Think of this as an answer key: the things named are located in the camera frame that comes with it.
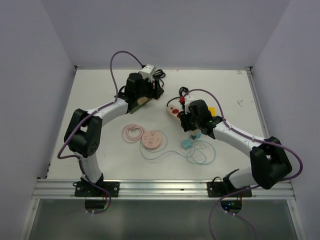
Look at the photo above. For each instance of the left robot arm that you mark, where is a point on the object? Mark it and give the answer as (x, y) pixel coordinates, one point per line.
(83, 133)

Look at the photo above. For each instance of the yellow cube adapter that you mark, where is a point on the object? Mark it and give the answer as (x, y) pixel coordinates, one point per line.
(212, 111)

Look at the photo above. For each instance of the aluminium rail frame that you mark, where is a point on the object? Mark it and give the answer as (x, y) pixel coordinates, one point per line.
(155, 190)

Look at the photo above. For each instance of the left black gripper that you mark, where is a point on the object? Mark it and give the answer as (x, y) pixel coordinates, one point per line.
(155, 92)

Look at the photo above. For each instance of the teal dual usb charger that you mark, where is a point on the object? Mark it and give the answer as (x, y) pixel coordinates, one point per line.
(195, 137)

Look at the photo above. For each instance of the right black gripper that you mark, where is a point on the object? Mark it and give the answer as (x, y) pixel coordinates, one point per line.
(184, 117)

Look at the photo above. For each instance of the pink round socket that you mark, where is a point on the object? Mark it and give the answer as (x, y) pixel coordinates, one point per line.
(151, 139)

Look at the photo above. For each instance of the light teal charger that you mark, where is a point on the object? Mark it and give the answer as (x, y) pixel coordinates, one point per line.
(186, 144)

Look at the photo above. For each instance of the green power strip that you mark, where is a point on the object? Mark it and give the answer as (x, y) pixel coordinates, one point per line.
(137, 107)

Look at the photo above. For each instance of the beige wooden power strip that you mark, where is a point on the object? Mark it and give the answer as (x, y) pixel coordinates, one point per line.
(175, 107)

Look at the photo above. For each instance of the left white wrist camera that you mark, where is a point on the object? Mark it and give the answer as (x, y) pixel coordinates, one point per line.
(147, 72)

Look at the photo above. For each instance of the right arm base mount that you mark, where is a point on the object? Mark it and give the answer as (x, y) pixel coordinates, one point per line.
(220, 187)

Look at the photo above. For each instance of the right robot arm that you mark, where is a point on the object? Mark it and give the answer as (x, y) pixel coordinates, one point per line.
(269, 163)

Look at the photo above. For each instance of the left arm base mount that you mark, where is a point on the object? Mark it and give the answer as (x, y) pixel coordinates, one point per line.
(85, 189)

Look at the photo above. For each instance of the pink cube adapter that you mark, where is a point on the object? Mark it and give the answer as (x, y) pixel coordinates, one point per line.
(142, 100)

